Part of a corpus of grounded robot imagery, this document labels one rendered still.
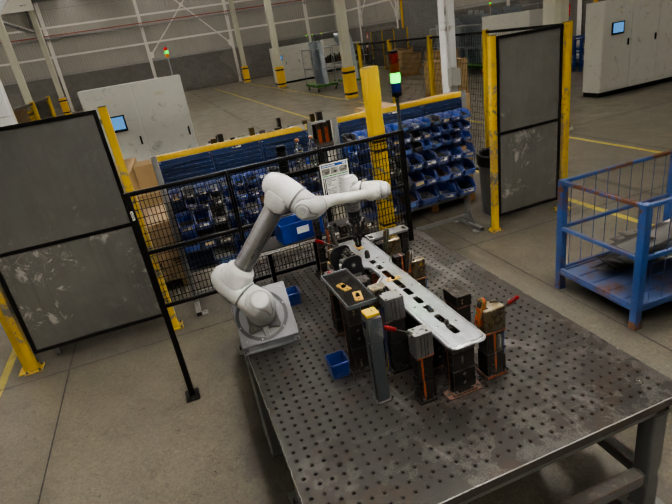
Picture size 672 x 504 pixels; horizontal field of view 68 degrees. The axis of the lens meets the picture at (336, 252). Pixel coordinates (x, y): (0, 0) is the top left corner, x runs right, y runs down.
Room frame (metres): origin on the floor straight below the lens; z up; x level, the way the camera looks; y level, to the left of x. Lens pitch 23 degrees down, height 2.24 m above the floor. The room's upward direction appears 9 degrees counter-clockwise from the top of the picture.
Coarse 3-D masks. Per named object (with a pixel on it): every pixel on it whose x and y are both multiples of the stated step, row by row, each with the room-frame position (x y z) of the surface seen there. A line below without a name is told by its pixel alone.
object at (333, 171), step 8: (336, 160) 3.38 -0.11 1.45; (344, 160) 3.40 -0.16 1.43; (320, 168) 3.35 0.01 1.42; (328, 168) 3.37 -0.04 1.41; (336, 168) 3.38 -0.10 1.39; (344, 168) 3.40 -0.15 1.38; (320, 176) 3.35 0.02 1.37; (328, 176) 3.36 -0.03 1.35; (336, 176) 3.38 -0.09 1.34; (328, 184) 3.36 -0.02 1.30; (336, 184) 3.38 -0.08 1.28; (328, 192) 3.36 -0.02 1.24; (336, 192) 3.37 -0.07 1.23
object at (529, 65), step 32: (544, 32) 5.24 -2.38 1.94; (512, 64) 5.11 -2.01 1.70; (544, 64) 5.23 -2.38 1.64; (512, 96) 5.11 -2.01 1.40; (544, 96) 5.24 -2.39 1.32; (512, 128) 5.12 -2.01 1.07; (544, 128) 5.25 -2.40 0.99; (512, 160) 5.13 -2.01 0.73; (544, 160) 5.26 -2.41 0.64; (512, 192) 5.13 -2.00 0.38; (544, 192) 5.28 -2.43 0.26
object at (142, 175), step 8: (128, 160) 7.17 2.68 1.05; (136, 160) 7.30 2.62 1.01; (144, 160) 6.95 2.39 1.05; (128, 168) 6.57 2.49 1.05; (136, 168) 6.59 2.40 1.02; (144, 168) 6.61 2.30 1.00; (152, 168) 6.63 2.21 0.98; (120, 176) 6.16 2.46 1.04; (136, 176) 6.59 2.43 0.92; (144, 176) 6.61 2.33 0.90; (152, 176) 6.63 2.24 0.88; (136, 184) 6.50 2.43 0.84; (144, 184) 6.60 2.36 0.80; (152, 184) 6.62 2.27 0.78; (152, 192) 6.30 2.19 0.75; (160, 192) 6.26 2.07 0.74; (144, 200) 6.21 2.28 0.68; (160, 200) 6.25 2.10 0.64; (176, 224) 6.28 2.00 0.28
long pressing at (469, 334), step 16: (352, 240) 3.01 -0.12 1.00; (368, 240) 2.97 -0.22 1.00; (384, 256) 2.68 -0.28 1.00; (400, 272) 2.44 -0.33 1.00; (400, 288) 2.26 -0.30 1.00; (416, 288) 2.23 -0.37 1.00; (416, 304) 2.08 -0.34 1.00; (432, 304) 2.05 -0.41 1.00; (416, 320) 1.95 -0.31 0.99; (432, 320) 1.92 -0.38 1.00; (464, 320) 1.88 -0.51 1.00; (448, 336) 1.78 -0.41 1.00; (464, 336) 1.76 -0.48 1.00; (480, 336) 1.74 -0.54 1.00
